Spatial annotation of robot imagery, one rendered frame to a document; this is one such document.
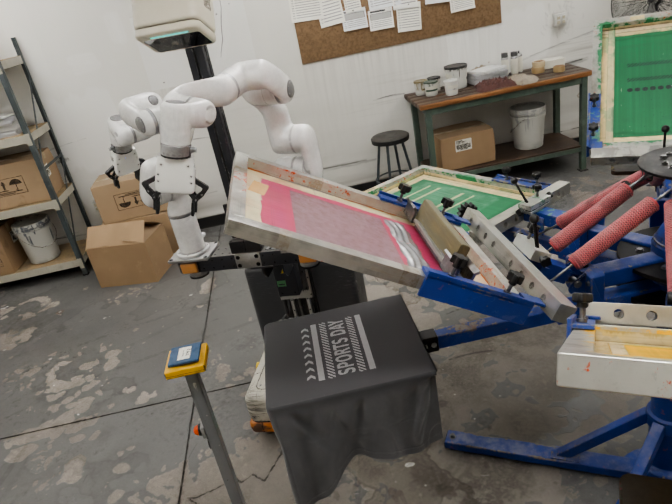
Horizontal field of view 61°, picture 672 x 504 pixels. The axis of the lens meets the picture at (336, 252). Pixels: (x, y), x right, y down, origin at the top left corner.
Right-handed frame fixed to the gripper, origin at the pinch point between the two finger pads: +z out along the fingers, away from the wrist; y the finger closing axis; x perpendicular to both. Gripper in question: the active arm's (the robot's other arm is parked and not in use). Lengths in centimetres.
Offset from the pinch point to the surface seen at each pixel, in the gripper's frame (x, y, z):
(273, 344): -9, -30, 47
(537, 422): -43, -155, 109
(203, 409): -10, -8, 75
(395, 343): 6, -65, 37
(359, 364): 12, -54, 40
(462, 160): -327, -207, 61
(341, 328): -9, -51, 41
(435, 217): -4, -73, -1
